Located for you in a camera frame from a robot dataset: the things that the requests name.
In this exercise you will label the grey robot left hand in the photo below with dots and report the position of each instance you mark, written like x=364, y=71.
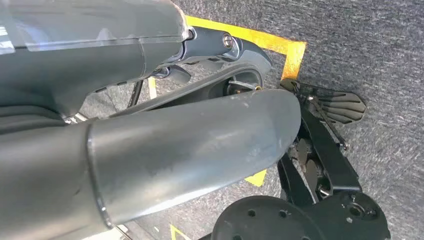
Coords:
x=165, y=149

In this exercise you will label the yellow floor tape mark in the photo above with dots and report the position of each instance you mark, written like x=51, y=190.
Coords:
x=174, y=230

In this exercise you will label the black robot right leg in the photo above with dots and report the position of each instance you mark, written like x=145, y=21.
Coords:
x=294, y=185

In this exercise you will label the black robot left foot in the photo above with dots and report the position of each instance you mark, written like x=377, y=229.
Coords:
x=341, y=107

